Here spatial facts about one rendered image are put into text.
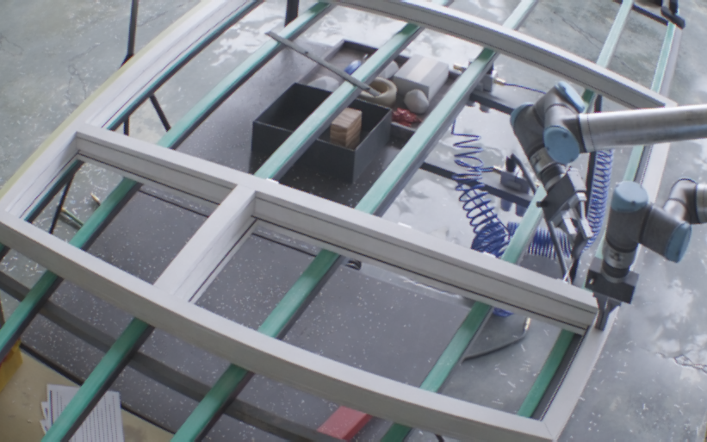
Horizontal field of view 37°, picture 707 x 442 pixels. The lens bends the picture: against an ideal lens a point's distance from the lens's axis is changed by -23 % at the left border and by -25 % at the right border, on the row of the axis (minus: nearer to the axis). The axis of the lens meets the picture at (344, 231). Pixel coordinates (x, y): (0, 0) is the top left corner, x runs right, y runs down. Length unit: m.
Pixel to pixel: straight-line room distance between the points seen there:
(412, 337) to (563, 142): 0.63
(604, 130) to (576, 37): 3.03
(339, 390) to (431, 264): 0.42
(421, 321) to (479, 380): 0.75
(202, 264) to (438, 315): 0.64
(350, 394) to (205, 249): 0.46
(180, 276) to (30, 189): 0.56
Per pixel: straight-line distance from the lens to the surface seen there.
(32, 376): 2.76
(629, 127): 2.66
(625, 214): 2.30
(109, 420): 2.65
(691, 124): 2.65
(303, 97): 3.61
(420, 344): 2.95
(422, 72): 3.75
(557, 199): 2.80
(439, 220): 4.27
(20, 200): 2.85
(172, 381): 2.49
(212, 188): 2.83
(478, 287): 2.66
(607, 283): 2.44
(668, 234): 2.29
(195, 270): 2.61
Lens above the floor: 2.60
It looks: 38 degrees down
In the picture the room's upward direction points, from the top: 4 degrees clockwise
